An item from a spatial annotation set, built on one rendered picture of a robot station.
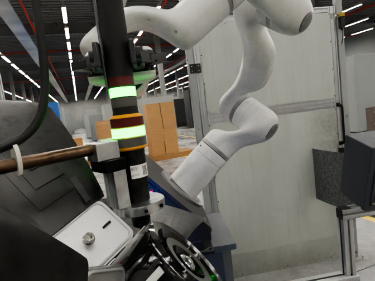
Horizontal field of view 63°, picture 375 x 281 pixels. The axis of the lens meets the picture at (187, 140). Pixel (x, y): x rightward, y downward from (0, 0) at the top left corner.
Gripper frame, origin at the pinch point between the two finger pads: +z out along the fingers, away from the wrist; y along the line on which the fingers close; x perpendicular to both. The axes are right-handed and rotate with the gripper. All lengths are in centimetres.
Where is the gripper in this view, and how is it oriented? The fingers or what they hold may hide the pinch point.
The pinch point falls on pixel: (115, 55)
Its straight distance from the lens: 41.5
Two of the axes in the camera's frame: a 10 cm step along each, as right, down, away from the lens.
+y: -9.8, 1.3, -1.1
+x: -1.2, -9.9, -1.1
